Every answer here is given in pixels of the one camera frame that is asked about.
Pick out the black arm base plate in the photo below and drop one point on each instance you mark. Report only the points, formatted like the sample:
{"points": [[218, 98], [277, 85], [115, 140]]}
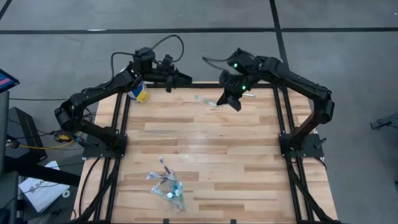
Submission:
{"points": [[311, 152], [93, 152]]}

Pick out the teal mouthwash bottle white cap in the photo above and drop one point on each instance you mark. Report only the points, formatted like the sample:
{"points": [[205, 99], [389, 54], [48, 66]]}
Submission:
{"points": [[178, 190], [170, 195]]}

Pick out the grey vertical post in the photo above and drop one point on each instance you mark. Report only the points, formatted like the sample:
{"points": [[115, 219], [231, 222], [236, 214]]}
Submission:
{"points": [[3, 124]]}

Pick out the black floor beam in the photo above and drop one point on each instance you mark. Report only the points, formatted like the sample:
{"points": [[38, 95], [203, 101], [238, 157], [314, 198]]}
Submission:
{"points": [[46, 175]]}

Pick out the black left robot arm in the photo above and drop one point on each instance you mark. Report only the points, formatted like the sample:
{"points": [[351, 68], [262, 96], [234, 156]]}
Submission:
{"points": [[93, 93]]}

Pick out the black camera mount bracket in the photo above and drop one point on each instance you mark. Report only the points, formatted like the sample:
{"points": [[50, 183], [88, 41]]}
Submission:
{"points": [[166, 221], [233, 221]]}

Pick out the tablet with pink screen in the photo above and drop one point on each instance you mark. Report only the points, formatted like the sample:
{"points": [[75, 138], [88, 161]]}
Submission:
{"points": [[7, 81]]}

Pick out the black clamp lever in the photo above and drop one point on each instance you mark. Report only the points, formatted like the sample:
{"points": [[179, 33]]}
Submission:
{"points": [[320, 143]]}

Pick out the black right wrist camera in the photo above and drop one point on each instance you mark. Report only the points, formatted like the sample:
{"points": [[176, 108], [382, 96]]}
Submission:
{"points": [[241, 59]]}

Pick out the black floor box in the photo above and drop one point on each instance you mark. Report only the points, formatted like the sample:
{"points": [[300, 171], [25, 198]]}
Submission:
{"points": [[28, 130]]}

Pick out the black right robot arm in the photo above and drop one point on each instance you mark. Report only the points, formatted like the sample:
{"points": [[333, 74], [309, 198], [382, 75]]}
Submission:
{"points": [[295, 81]]}

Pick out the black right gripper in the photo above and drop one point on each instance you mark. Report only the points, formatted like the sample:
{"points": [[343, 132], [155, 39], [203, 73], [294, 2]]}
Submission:
{"points": [[231, 82]]}

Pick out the yellow blue wipes canister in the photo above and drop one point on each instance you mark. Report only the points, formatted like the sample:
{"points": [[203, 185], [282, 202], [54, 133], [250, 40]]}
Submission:
{"points": [[140, 93]]}

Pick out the green toothbrush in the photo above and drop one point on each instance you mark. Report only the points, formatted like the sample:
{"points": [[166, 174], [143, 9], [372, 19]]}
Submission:
{"points": [[206, 101], [249, 95]]}

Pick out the white tape roll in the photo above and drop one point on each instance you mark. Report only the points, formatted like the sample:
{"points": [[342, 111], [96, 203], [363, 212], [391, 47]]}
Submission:
{"points": [[63, 193]]}

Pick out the black floor stand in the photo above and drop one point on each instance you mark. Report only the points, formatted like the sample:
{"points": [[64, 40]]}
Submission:
{"points": [[385, 122]]}

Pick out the white papers on floor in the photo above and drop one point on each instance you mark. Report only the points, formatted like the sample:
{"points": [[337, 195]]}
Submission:
{"points": [[43, 193]]}

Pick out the clear acrylic organizer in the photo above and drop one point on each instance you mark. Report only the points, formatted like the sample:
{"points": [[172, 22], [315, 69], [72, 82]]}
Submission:
{"points": [[178, 207]]}

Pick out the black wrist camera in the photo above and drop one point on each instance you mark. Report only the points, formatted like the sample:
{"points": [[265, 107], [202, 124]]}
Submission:
{"points": [[241, 59], [167, 60]]}

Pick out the black aluminium table frame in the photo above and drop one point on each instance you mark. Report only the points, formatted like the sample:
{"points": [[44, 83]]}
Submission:
{"points": [[202, 85]]}

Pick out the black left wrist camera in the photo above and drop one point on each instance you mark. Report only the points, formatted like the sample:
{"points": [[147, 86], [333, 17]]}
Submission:
{"points": [[167, 60]]}

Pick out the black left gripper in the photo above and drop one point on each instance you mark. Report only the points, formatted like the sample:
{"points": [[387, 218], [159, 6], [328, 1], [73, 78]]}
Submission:
{"points": [[160, 76]]}

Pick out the purple toothbrush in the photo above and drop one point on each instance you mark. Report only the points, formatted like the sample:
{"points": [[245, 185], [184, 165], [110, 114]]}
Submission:
{"points": [[168, 170], [155, 176]]}

